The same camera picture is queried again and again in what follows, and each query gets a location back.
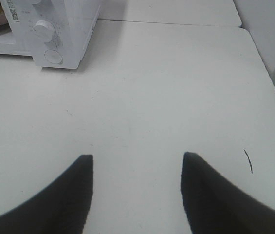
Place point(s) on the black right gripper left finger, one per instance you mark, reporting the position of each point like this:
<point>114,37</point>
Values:
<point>61,208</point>

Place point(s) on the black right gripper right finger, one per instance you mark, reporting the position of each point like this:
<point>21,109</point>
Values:
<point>213,205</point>

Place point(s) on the round microwave door button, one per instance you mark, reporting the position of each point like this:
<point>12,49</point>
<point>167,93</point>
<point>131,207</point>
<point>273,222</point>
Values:
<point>53,56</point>

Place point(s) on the white microwave oven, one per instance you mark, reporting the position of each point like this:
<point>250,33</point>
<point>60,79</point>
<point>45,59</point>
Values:
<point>74,22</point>

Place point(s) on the white lower microwave knob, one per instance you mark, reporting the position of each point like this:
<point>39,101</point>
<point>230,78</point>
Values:
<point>44,30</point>

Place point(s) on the white microwave knob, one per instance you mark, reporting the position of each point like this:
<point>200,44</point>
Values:
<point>44,30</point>
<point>34,2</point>

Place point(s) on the white warning label sticker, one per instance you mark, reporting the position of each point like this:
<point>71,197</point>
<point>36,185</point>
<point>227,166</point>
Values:
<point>12,10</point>

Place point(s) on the white upper microwave knob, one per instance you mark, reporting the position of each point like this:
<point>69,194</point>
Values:
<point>34,2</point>

